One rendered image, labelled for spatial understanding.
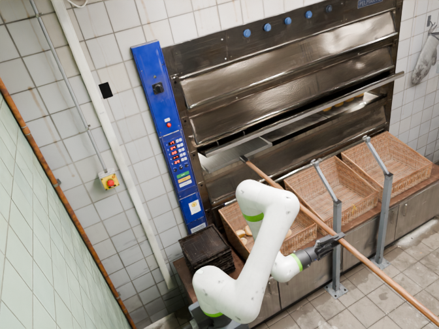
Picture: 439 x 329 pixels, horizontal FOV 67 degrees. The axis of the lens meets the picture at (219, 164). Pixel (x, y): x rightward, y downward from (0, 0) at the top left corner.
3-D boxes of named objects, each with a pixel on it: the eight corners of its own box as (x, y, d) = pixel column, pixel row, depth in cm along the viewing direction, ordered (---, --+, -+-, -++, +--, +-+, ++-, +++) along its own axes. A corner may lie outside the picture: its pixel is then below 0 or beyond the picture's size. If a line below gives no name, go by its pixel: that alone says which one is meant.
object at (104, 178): (102, 186, 208) (97, 173, 203) (118, 179, 211) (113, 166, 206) (105, 192, 202) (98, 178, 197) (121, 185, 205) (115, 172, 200)
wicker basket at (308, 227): (222, 235, 271) (216, 209, 256) (278, 205, 289) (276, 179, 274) (255, 275, 233) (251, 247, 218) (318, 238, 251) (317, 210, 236)
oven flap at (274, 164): (211, 203, 253) (203, 179, 248) (384, 124, 306) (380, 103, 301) (213, 205, 249) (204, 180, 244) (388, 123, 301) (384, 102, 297)
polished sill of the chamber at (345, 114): (201, 176, 246) (200, 172, 244) (381, 98, 299) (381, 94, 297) (204, 180, 242) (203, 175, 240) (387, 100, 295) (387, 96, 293)
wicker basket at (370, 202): (284, 205, 288) (281, 179, 274) (334, 179, 306) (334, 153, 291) (324, 237, 250) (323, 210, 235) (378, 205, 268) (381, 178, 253)
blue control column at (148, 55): (147, 190, 446) (85, 20, 332) (159, 185, 451) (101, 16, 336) (208, 296, 293) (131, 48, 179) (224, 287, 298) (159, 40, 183)
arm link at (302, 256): (304, 276, 161) (303, 263, 156) (289, 260, 170) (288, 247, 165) (313, 270, 163) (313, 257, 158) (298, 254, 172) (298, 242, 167)
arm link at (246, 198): (252, 198, 133) (268, 178, 139) (227, 189, 141) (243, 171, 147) (260, 226, 144) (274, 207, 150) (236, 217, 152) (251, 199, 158)
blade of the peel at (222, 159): (272, 145, 257) (272, 143, 256) (209, 173, 241) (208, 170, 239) (248, 129, 285) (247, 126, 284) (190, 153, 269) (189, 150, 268)
